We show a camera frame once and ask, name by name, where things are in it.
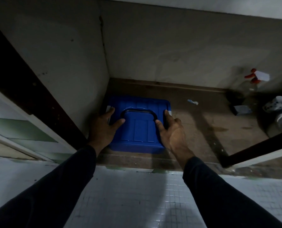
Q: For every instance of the person's left hand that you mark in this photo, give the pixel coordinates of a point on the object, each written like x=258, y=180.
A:
x=103, y=129

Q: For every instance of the person's right hand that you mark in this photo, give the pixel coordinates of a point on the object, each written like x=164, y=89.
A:
x=173, y=134

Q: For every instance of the person's left thumb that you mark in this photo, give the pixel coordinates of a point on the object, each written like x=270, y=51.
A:
x=119, y=122

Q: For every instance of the person's right thumb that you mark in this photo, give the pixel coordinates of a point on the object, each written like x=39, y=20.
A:
x=159, y=125

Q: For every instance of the blue plastic storage box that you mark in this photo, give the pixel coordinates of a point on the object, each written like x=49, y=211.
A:
x=138, y=125

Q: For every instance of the person's left forearm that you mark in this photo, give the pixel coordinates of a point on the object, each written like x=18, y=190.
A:
x=46, y=187

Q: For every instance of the person's right forearm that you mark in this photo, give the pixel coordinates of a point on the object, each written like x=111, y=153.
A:
x=226, y=194

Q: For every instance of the scrap of white paper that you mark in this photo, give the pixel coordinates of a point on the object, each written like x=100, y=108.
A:
x=193, y=102

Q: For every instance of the clear spray bottle red trigger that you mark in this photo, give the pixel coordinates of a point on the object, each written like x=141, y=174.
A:
x=250, y=83

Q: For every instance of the white spotted cup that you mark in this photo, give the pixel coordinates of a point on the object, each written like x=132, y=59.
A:
x=276, y=104

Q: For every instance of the dark wooden door frame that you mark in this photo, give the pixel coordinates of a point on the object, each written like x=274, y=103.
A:
x=31, y=87

